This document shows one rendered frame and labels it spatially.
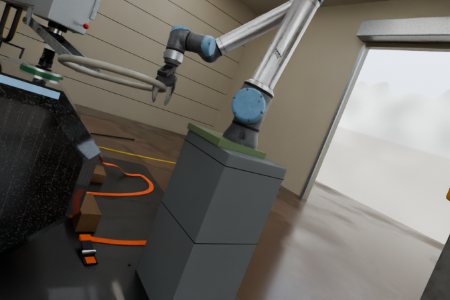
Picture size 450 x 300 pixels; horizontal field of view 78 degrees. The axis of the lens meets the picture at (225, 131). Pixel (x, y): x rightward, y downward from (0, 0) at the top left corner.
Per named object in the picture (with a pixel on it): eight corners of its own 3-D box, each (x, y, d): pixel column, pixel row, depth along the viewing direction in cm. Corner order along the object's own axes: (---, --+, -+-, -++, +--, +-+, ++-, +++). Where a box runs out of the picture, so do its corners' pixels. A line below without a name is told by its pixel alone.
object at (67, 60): (34, 57, 124) (35, 50, 124) (123, 86, 166) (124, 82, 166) (102, 65, 99) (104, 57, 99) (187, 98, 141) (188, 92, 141)
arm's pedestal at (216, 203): (196, 262, 187) (242, 144, 182) (240, 323, 147) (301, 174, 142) (123, 265, 157) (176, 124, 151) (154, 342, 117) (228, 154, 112)
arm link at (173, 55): (182, 52, 130) (162, 46, 130) (179, 62, 130) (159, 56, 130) (185, 57, 139) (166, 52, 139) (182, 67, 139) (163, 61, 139)
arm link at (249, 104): (256, 130, 136) (334, -12, 130) (254, 129, 118) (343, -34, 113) (229, 115, 138) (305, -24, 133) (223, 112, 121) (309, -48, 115)
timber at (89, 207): (95, 232, 174) (102, 214, 174) (74, 232, 167) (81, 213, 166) (87, 208, 198) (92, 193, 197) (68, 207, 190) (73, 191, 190)
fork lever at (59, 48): (19, 21, 169) (23, 13, 168) (52, 34, 185) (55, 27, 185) (68, 69, 136) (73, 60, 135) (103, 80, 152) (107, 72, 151)
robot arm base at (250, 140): (240, 140, 160) (246, 124, 159) (263, 152, 145) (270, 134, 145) (215, 132, 148) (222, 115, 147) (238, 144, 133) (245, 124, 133)
